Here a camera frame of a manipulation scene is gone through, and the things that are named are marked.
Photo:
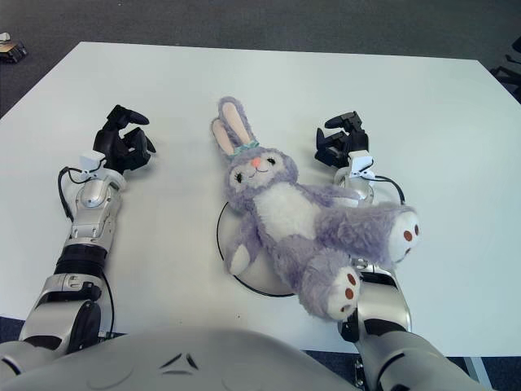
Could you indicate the white plate with black rim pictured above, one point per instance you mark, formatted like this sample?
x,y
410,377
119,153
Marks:
x,y
252,277

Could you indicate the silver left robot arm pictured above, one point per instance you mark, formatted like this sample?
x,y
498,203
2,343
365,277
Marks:
x,y
81,244

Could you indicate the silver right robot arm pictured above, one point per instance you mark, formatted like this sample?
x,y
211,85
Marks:
x,y
382,309

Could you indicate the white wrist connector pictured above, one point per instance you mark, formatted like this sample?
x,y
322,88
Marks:
x,y
360,163
91,165

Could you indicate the grey robot torso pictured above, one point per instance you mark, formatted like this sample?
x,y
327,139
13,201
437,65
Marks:
x,y
183,366

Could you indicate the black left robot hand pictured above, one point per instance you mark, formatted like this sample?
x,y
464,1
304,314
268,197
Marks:
x,y
118,148

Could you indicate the white left wrist connector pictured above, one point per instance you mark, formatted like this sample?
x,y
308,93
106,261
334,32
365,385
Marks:
x,y
91,165

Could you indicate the black office chair base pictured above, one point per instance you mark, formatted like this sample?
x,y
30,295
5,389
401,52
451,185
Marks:
x,y
509,71

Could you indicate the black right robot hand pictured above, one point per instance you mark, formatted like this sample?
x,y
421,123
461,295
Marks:
x,y
350,142

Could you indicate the metal bracket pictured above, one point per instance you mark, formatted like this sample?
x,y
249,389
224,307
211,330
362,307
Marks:
x,y
358,372

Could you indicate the white right wrist connector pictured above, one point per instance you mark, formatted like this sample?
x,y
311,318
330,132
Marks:
x,y
360,163

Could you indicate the purple plush bear doll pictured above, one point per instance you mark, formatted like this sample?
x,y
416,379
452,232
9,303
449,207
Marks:
x,y
281,212

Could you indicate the black and yellow box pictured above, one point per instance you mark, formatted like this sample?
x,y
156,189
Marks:
x,y
12,49

